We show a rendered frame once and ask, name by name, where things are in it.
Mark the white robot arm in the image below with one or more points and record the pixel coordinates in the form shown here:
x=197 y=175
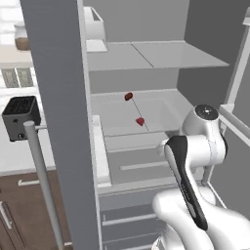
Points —
x=201 y=224

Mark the red strawberry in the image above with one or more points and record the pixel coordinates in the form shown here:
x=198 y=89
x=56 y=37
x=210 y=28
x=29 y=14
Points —
x=140 y=121

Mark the glass fridge shelf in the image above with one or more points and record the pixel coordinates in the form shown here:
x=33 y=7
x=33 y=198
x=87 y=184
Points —
x=114 y=114
x=156 y=55

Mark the grey fridge crisper drawer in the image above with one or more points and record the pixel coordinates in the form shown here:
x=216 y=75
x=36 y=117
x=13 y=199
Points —
x=136 y=156

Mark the grey fridge freezer drawer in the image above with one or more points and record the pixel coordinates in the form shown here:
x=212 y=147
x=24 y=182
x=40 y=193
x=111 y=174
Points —
x=127 y=208

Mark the grey open fridge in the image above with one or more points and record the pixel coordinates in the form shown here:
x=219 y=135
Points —
x=156 y=19

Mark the grey fridge door with rails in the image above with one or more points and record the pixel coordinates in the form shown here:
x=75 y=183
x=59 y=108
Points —
x=239 y=97

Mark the dark red fruit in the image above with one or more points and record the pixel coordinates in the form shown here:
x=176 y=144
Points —
x=128 y=96

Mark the black toaster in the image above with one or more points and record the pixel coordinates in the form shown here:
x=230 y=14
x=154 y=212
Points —
x=19 y=123

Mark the brown cupboard run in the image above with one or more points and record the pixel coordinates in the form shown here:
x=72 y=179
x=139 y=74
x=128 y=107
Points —
x=22 y=211

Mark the glass jar with brown contents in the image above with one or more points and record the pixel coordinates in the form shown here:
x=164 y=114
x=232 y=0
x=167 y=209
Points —
x=21 y=39

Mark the grey wall outlet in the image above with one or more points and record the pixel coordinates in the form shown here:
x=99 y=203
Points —
x=24 y=77
x=10 y=78

